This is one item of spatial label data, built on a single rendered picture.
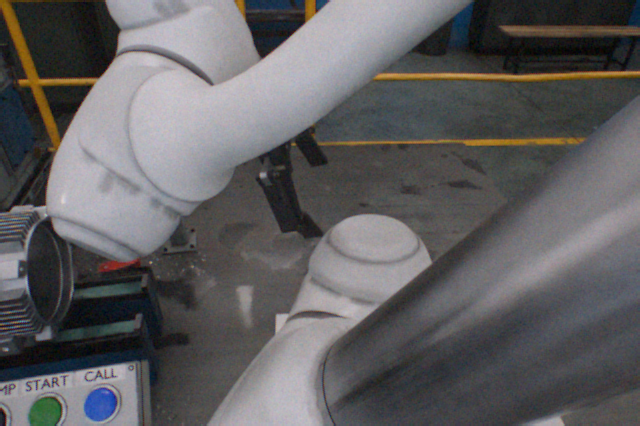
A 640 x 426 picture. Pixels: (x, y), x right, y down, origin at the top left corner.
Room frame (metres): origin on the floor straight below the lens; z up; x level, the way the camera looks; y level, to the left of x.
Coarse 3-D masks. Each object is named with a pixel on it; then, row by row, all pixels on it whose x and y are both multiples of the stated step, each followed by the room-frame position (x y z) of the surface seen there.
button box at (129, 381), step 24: (144, 360) 0.28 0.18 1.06; (0, 384) 0.24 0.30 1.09; (24, 384) 0.24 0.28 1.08; (48, 384) 0.24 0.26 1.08; (72, 384) 0.24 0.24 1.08; (96, 384) 0.25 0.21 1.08; (120, 384) 0.25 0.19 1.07; (144, 384) 0.26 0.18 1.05; (24, 408) 0.22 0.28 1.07; (72, 408) 0.23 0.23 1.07; (120, 408) 0.23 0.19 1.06; (144, 408) 0.24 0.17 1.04
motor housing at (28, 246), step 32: (0, 224) 0.46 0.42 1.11; (32, 224) 0.48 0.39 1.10; (0, 256) 0.42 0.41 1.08; (32, 256) 0.53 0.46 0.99; (64, 256) 0.53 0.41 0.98; (0, 288) 0.39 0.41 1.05; (32, 288) 0.49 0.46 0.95; (64, 288) 0.50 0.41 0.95; (0, 320) 0.37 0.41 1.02; (32, 320) 0.38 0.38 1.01; (64, 320) 0.45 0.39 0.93
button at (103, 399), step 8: (96, 392) 0.24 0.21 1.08; (104, 392) 0.24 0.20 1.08; (112, 392) 0.24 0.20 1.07; (88, 400) 0.23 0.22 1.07; (96, 400) 0.23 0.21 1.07; (104, 400) 0.23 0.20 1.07; (112, 400) 0.23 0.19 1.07; (88, 408) 0.22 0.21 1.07; (96, 408) 0.22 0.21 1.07; (104, 408) 0.22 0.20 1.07; (112, 408) 0.23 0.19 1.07; (88, 416) 0.22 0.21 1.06; (96, 416) 0.22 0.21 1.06; (104, 416) 0.22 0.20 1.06
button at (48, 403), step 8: (40, 400) 0.23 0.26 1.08; (48, 400) 0.23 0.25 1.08; (56, 400) 0.23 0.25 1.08; (32, 408) 0.22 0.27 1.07; (40, 408) 0.22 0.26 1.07; (48, 408) 0.22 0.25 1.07; (56, 408) 0.22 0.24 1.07; (32, 416) 0.22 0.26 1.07; (40, 416) 0.22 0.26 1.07; (48, 416) 0.22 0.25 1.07; (56, 416) 0.22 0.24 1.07; (32, 424) 0.21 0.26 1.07; (40, 424) 0.21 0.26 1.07; (48, 424) 0.21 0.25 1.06; (56, 424) 0.21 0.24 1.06
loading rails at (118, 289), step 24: (96, 288) 0.53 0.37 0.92; (120, 288) 0.53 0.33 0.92; (144, 288) 0.52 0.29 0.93; (72, 312) 0.50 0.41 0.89; (96, 312) 0.50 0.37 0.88; (120, 312) 0.51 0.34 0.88; (144, 312) 0.52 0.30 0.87; (72, 336) 0.43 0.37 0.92; (96, 336) 0.42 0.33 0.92; (120, 336) 0.42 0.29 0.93; (144, 336) 0.44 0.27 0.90; (0, 360) 0.38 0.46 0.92; (24, 360) 0.39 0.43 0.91; (48, 360) 0.39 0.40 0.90; (72, 360) 0.40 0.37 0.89; (96, 360) 0.41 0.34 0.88; (120, 360) 0.41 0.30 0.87
